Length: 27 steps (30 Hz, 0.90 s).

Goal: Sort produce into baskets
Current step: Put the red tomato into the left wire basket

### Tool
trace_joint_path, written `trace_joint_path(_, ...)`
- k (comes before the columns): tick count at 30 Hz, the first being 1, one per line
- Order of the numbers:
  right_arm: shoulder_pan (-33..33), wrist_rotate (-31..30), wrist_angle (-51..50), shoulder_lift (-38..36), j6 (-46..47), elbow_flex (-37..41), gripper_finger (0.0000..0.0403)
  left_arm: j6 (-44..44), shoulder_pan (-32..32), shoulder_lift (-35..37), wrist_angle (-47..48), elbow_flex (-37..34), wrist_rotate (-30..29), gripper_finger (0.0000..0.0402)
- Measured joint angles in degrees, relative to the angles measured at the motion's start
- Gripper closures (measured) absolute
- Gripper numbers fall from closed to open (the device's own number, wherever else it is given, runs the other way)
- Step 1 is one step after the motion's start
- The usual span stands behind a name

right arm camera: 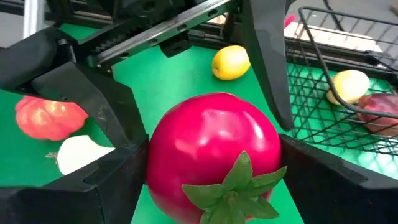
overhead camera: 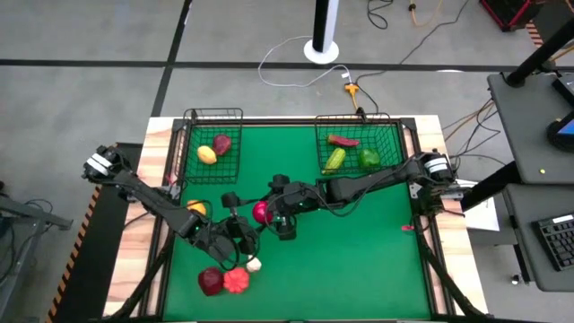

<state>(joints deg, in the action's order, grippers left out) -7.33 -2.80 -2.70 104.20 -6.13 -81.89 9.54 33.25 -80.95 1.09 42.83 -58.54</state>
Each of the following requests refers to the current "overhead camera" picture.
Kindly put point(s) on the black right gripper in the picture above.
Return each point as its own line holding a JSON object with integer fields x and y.
{"x": 298, "y": 199}

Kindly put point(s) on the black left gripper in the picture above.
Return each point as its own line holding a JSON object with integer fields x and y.
{"x": 242, "y": 235}

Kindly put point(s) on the pink red round fruit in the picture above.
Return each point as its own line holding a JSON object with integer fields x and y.
{"x": 260, "y": 212}

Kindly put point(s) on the white garlic bulb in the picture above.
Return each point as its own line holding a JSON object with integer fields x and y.
{"x": 254, "y": 264}

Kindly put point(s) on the red ribbed tomato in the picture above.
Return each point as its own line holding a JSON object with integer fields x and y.
{"x": 236, "y": 280}

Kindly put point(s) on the round orange fruit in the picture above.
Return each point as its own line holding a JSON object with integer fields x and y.
{"x": 196, "y": 208}

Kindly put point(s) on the dark red pomegranate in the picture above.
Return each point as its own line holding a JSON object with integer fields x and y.
{"x": 211, "y": 281}

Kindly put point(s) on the dark red mango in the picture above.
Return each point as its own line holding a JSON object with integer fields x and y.
{"x": 221, "y": 144}

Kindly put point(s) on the green cucumber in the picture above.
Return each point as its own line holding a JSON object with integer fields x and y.
{"x": 335, "y": 160}

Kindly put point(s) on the yellow lemon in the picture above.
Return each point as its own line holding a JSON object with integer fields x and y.
{"x": 206, "y": 154}

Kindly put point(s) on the long red chili pepper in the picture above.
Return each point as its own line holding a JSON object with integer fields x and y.
{"x": 343, "y": 141}

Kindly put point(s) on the green bell pepper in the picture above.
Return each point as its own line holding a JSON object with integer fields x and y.
{"x": 369, "y": 158}

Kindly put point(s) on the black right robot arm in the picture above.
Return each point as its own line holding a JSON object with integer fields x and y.
{"x": 359, "y": 186}

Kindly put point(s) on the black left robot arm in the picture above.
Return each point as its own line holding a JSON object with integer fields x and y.
{"x": 148, "y": 197}

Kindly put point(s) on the green table mat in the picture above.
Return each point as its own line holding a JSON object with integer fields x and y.
{"x": 336, "y": 269}

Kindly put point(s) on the small red clip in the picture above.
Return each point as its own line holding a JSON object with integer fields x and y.
{"x": 407, "y": 228}

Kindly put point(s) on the yellow power plug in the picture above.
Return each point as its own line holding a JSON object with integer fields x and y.
{"x": 351, "y": 88}

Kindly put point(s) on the black hazard striped platform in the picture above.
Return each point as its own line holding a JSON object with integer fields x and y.
{"x": 94, "y": 251}

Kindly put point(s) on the black white pole stand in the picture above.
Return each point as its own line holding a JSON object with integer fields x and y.
{"x": 321, "y": 51}

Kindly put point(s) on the white paper sheet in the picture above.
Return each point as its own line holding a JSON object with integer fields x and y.
{"x": 482, "y": 217}

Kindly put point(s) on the grey desk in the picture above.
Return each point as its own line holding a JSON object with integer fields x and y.
{"x": 524, "y": 134}
{"x": 524, "y": 251}

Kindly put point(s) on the black keyboard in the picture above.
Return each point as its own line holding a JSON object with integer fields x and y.
{"x": 556, "y": 240}

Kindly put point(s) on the blue screen device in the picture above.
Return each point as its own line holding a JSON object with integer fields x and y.
{"x": 566, "y": 128}

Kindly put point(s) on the red black crate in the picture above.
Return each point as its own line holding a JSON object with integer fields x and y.
{"x": 511, "y": 13}

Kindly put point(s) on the grey metal frame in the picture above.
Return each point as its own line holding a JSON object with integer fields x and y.
{"x": 22, "y": 215}

